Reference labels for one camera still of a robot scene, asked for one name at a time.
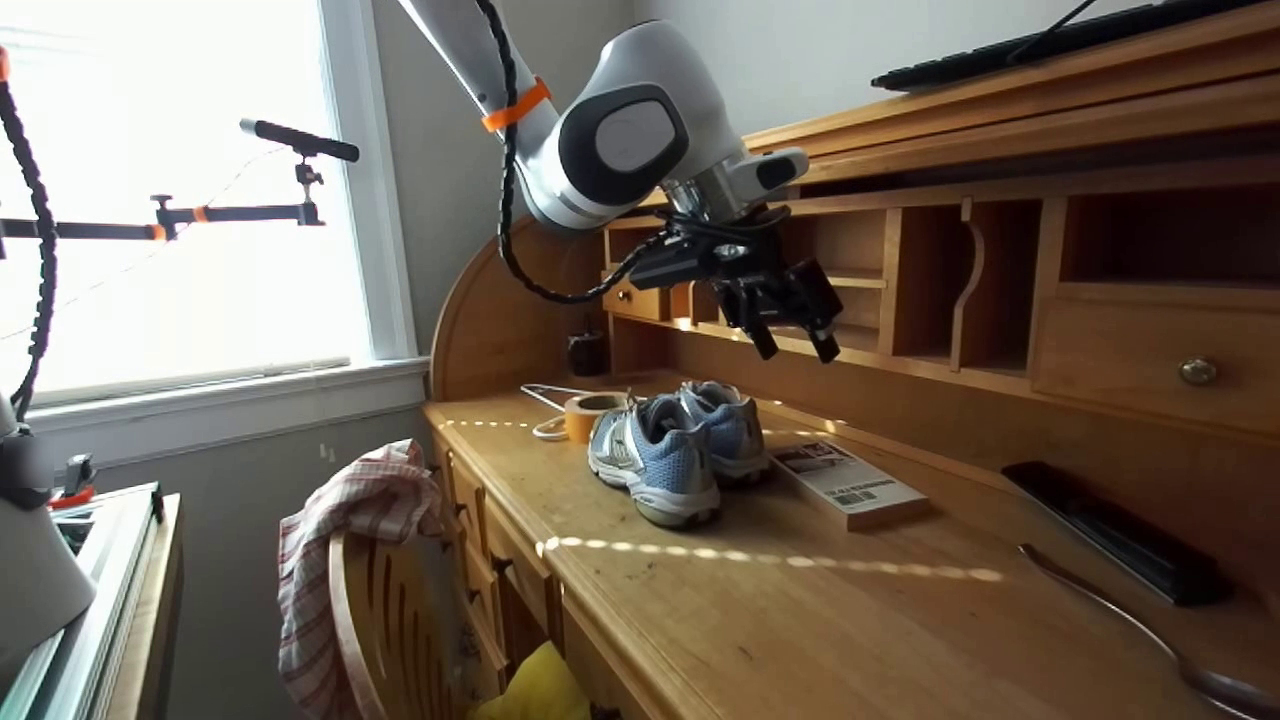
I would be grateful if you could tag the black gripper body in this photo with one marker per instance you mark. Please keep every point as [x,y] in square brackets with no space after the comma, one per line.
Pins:
[747,252]

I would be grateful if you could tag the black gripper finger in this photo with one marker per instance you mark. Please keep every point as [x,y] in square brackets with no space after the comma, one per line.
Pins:
[823,313]
[759,313]

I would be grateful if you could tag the white paperback book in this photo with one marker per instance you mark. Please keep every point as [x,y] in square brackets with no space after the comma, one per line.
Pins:
[844,480]

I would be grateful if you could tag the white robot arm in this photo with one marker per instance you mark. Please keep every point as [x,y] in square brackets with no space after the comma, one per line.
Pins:
[624,134]

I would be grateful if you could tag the grey blue sneaker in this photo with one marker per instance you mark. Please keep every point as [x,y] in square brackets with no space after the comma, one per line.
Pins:
[726,426]
[653,463]

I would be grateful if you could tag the small black cube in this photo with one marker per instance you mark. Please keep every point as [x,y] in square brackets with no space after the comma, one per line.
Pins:
[584,353]

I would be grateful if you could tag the brown tape roll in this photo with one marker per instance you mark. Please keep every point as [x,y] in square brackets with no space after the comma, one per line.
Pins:
[584,416]

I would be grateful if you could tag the wooden roll-top desk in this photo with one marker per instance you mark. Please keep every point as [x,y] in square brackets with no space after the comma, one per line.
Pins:
[802,627]

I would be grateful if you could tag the small wooden desk drawer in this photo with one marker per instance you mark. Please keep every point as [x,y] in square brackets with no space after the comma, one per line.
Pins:
[1134,360]

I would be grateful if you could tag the black keyboard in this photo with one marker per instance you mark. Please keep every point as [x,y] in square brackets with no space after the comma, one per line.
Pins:
[1043,46]

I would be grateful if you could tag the round brass drawer knob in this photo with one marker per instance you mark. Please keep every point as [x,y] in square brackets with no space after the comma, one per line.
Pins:
[1198,369]

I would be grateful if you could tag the yellow cushion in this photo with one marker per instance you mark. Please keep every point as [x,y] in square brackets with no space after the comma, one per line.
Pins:
[542,687]

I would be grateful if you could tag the metal spoon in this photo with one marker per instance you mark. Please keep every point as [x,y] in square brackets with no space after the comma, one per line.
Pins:
[1134,622]

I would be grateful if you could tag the wooden chair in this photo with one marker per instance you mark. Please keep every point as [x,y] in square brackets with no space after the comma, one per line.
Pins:
[401,627]

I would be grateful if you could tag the red white checkered cloth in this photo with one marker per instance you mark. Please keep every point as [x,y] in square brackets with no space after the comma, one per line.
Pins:
[333,535]

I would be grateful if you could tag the white framed window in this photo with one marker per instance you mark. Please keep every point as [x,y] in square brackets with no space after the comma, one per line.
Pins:
[173,174]

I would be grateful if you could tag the light side table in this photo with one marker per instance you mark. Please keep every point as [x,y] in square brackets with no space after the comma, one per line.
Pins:
[127,603]

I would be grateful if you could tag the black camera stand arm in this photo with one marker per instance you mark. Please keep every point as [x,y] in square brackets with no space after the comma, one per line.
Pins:
[224,214]

